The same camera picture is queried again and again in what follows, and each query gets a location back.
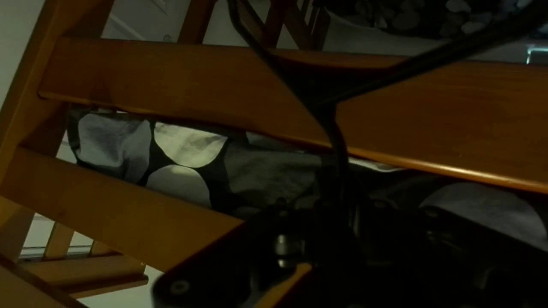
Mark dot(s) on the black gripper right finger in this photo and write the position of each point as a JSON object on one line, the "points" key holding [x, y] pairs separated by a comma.
{"points": [[456, 263]]}

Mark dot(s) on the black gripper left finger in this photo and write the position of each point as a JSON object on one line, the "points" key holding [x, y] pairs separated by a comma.
{"points": [[228, 268]]}

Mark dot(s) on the grey polka dot bunk bedding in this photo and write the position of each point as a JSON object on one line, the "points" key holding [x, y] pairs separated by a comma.
{"points": [[182, 146]]}

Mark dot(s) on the wooden bunk bed frame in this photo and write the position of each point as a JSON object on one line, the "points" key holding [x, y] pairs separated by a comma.
{"points": [[172, 86]]}

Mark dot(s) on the dark pebble pattern blanket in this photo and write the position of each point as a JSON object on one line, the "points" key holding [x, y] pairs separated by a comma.
{"points": [[411, 20]]}

